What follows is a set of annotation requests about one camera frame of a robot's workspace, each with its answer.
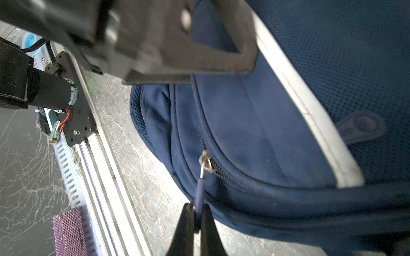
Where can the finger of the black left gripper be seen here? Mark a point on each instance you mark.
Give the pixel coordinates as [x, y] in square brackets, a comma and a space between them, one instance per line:
[162, 49]

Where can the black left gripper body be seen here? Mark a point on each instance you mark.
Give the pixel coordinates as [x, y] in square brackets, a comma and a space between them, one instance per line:
[104, 36]

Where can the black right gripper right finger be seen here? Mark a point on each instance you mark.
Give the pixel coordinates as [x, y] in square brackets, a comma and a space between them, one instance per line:
[211, 244]

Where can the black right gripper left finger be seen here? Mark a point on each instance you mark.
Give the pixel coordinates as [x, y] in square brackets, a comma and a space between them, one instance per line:
[183, 240]

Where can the navy blue student backpack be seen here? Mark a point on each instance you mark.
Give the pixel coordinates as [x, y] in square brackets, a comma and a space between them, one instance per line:
[313, 146]

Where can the purple glitter microphone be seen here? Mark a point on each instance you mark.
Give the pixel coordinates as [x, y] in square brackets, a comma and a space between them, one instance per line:
[69, 235]

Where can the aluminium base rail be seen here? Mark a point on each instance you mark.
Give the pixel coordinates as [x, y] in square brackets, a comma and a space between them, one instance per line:
[40, 181]

